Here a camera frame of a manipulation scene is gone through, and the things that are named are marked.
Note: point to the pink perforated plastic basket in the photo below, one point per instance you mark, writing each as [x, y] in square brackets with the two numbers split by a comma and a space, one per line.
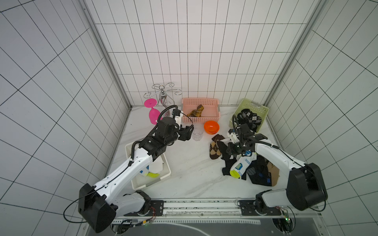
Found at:
[211, 110]

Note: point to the green perforated plastic basket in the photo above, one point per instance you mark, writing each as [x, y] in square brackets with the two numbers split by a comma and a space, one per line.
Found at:
[260, 110]

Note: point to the brown argyle sock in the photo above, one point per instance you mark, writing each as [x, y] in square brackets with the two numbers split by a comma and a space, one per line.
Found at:
[217, 147]

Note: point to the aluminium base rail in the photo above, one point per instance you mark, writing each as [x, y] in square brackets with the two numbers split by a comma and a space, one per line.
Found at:
[181, 211]

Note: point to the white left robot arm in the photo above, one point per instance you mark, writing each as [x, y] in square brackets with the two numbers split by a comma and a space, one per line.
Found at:
[101, 203]

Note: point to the brown tan striped sock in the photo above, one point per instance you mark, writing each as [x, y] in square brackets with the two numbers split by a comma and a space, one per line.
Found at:
[275, 173]

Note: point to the brown yellow plaid sock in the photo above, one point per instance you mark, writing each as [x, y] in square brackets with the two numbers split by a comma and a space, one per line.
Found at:
[197, 112]

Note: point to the clear plastic cup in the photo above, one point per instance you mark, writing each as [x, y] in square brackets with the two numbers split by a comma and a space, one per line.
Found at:
[197, 133]

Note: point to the white sock neon yellow toe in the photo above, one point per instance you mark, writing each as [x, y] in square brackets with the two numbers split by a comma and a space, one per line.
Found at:
[240, 167]

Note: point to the chrome glass holder stand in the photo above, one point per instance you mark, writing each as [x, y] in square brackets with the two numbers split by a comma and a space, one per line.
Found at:
[161, 94]

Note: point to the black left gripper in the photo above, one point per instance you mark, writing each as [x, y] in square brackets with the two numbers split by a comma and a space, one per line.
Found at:
[185, 133]

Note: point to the black sock blue squares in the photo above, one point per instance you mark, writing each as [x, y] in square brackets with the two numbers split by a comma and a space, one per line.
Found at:
[258, 172]

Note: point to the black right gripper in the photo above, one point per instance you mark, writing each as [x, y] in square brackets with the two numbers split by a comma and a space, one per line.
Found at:
[241, 133]

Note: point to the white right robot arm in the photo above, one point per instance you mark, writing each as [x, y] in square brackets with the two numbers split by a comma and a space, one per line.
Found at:
[305, 185]

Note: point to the pink plastic wine glass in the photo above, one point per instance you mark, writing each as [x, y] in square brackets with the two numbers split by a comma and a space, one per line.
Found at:
[154, 114]

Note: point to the white sock black striped cuff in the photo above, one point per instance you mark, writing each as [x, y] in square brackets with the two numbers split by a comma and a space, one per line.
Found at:
[156, 167]

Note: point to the orange plastic bowl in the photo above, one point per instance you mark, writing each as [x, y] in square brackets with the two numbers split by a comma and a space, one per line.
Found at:
[211, 127]

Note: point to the white blue yellow sock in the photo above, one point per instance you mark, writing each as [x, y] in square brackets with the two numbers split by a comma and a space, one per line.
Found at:
[146, 173]

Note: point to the white perforated plastic basket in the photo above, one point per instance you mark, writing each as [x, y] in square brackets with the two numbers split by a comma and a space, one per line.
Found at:
[139, 182]

